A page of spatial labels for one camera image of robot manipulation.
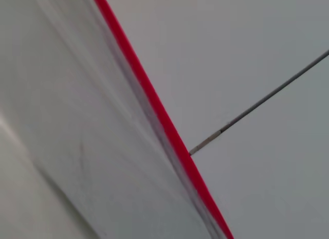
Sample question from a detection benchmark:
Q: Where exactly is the clear red-zip document bag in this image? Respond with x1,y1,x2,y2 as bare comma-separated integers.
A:
0,0,235,239

